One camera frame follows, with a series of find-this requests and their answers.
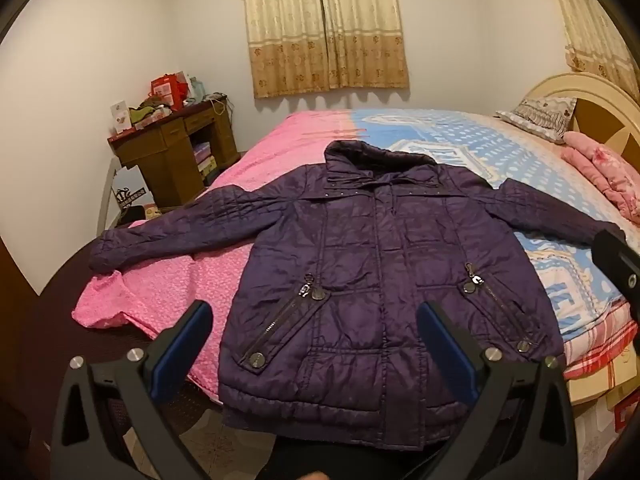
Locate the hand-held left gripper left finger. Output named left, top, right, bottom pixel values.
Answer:
left=50, top=300, right=215, bottom=480

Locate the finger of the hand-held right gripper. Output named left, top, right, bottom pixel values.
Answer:
left=592, top=230, right=640, bottom=322

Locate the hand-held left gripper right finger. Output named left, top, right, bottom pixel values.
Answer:
left=415, top=301, right=591, bottom=480

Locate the purple quilted jacket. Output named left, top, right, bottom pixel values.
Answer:
left=89, top=141, right=627, bottom=453

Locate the red plaid blanket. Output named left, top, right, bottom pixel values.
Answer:
left=562, top=296, right=638, bottom=378

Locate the pink folded quilt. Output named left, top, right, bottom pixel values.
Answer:
left=560, top=131, right=640, bottom=224

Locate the black and white bag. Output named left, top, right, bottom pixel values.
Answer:
left=111, top=164, right=152, bottom=222

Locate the cream bed headboard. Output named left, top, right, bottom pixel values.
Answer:
left=520, top=72, right=640, bottom=181

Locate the blue patterned blanket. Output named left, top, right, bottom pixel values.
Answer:
left=350, top=108, right=633, bottom=346

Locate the grey patterned pillow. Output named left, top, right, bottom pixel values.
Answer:
left=495, top=96, right=578, bottom=141

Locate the brown wooden door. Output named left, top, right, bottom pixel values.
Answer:
left=0, top=237, right=41, bottom=306

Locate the brown wooden desk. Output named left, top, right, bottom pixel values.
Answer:
left=107, top=96, right=240, bottom=209

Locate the white card box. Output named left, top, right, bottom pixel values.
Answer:
left=110, top=99, right=135, bottom=137

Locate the green cloth pile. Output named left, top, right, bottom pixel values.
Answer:
left=128, top=101, right=169, bottom=124

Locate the beige patterned curtain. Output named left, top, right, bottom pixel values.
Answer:
left=241, top=0, right=411, bottom=100
left=547, top=0, right=640, bottom=103

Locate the red gift box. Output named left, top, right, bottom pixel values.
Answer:
left=149, top=74, right=191, bottom=112

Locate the cream bed frame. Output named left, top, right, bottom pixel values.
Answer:
left=562, top=350, right=636, bottom=408

